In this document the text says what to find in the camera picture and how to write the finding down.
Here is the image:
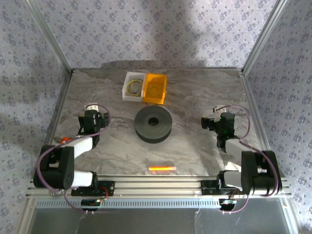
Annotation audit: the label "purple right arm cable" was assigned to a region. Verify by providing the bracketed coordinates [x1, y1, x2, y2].
[216, 104, 280, 215]

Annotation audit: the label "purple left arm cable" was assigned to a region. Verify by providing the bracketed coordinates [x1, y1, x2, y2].
[35, 104, 112, 215]

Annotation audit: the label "aluminium upright frame post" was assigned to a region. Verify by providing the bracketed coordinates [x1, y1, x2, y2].
[242, 0, 289, 74]
[26, 0, 74, 74]

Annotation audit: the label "yellow plastic bin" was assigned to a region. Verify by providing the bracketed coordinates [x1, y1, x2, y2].
[142, 73, 168, 105]

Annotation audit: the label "grey slotted cable duct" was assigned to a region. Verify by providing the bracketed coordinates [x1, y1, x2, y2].
[52, 197, 222, 208]

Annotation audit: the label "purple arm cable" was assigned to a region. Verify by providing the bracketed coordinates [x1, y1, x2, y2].
[216, 104, 280, 215]
[35, 104, 112, 215]

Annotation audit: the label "orange handled pliers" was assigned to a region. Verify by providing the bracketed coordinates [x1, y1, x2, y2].
[54, 136, 72, 145]

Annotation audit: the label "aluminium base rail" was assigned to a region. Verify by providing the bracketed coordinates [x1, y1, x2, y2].
[25, 176, 292, 198]

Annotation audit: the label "white plastic bin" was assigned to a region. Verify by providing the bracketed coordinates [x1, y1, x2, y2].
[121, 71, 148, 102]

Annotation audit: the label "yellow cable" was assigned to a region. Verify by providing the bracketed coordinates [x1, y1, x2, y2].
[125, 78, 144, 96]

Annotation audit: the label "aluminium side frame rail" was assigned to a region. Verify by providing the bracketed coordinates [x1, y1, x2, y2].
[18, 70, 74, 234]
[240, 70, 302, 234]

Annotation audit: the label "grey metal panel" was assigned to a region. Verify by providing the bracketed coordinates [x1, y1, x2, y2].
[31, 207, 297, 234]

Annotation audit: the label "orange glowing strip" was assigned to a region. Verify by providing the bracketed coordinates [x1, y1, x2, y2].
[148, 165, 176, 173]

